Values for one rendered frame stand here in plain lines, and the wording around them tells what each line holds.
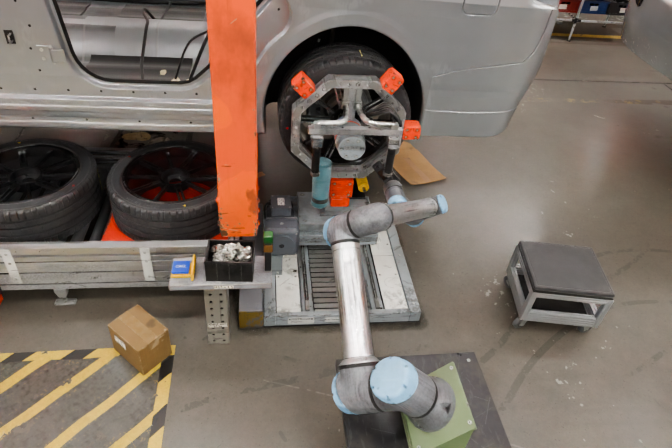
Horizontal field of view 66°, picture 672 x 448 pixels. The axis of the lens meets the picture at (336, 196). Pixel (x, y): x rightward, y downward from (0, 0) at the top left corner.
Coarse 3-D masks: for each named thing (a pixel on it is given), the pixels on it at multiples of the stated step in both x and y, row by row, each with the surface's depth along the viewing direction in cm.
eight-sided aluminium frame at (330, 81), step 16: (336, 80) 231; (352, 80) 232; (368, 80) 234; (320, 96) 235; (384, 96) 239; (400, 112) 245; (304, 160) 256; (368, 160) 266; (384, 160) 261; (336, 176) 264; (352, 176) 265
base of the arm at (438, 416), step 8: (432, 376) 188; (440, 384) 181; (448, 384) 183; (440, 392) 178; (448, 392) 180; (440, 400) 176; (448, 400) 178; (432, 408) 174; (440, 408) 175; (448, 408) 178; (408, 416) 181; (424, 416) 175; (432, 416) 175; (440, 416) 175; (448, 416) 176; (416, 424) 181; (424, 424) 177; (432, 424) 176; (440, 424) 176
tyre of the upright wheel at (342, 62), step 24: (336, 48) 246; (360, 48) 249; (288, 72) 255; (312, 72) 237; (336, 72) 238; (360, 72) 239; (384, 72) 241; (288, 96) 243; (288, 120) 250; (288, 144) 259
